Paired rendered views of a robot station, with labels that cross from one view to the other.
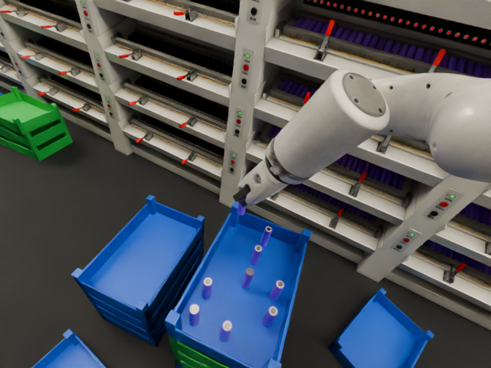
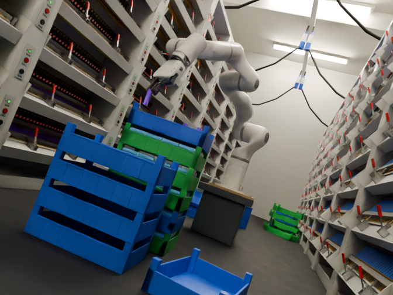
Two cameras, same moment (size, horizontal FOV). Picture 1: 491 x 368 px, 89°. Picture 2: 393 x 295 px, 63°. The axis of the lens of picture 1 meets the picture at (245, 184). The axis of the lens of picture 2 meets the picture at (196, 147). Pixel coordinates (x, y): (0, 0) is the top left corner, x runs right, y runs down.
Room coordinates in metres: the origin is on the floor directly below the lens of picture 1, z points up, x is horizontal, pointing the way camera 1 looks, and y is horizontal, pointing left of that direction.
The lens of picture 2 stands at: (0.20, 1.21, 0.30)
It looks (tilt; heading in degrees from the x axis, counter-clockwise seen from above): 5 degrees up; 267
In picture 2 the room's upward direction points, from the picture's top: 20 degrees clockwise
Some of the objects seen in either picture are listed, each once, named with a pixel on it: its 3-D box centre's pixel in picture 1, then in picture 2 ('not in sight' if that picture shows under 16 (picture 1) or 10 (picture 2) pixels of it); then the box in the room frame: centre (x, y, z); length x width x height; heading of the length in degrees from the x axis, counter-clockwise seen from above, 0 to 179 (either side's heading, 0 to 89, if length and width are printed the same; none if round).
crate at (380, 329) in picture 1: (381, 341); not in sight; (0.32, -0.56, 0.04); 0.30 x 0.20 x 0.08; 137
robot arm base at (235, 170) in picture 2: not in sight; (234, 174); (-0.17, -0.72, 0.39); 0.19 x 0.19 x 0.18
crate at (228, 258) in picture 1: (248, 277); (173, 129); (0.25, -0.04, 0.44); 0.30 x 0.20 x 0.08; 167
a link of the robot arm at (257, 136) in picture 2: not in sight; (250, 143); (-0.19, -0.70, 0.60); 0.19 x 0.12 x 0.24; 143
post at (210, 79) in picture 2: not in sight; (193, 113); (0.19, -1.94, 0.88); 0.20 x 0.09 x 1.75; 160
